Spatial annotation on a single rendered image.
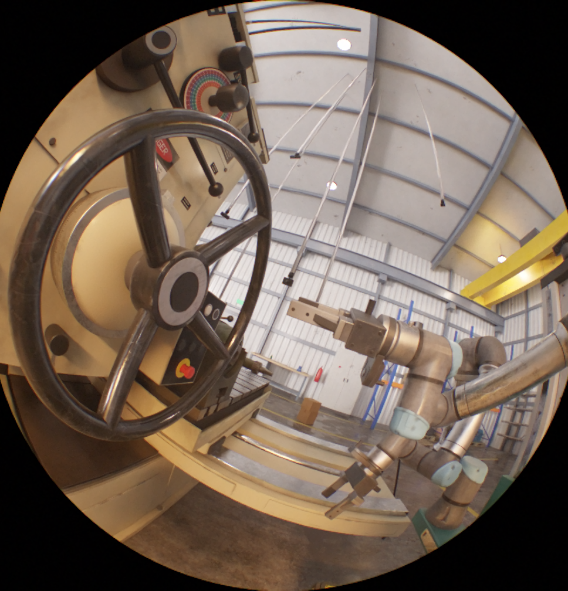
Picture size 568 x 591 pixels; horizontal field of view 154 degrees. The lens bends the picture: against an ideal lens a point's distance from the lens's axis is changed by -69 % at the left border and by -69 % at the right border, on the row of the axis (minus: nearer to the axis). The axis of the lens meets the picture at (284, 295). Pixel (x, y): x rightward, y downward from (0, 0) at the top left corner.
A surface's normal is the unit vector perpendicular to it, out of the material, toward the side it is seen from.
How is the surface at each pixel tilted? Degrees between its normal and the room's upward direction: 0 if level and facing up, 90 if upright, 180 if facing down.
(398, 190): 169
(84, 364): 90
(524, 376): 108
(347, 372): 90
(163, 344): 90
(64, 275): 90
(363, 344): 113
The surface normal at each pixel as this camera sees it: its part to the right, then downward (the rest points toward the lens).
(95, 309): 0.60, 0.60
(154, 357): -0.11, -0.31
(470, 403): -0.84, -0.16
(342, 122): -0.40, 0.81
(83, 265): 0.67, 0.32
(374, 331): -0.26, 0.07
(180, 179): 0.92, 0.33
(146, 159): 0.75, 0.63
